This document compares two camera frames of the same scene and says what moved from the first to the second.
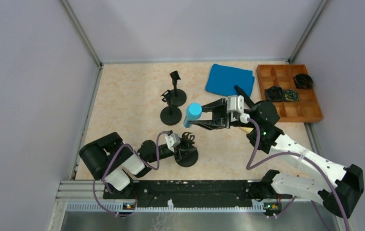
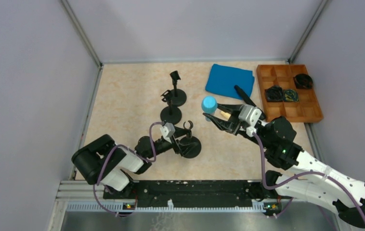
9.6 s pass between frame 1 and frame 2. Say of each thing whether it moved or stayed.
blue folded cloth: stayed
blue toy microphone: moved
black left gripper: moved
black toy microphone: stayed
